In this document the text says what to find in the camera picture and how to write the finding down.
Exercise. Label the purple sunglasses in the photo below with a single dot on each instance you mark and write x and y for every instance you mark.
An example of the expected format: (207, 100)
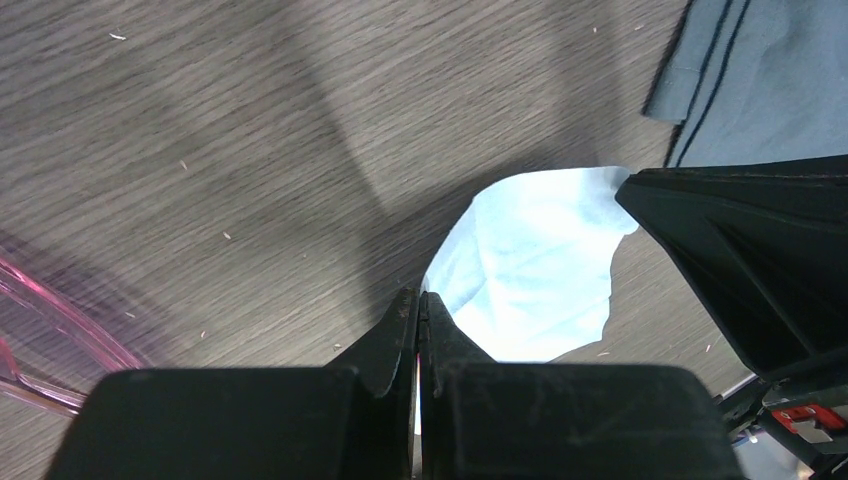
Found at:
(43, 335)

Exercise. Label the light blue cleaning cloth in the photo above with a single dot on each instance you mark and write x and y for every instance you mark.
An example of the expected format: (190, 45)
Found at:
(525, 272)

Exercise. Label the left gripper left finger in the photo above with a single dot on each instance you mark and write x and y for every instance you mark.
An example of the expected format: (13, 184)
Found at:
(349, 419)

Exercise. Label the dark teal cloth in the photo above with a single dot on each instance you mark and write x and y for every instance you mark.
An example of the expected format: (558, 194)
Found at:
(753, 82)

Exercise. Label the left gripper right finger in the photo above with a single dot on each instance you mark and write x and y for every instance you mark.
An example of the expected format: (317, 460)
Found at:
(487, 420)

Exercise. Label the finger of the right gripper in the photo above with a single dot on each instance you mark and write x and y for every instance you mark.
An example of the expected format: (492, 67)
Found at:
(764, 248)

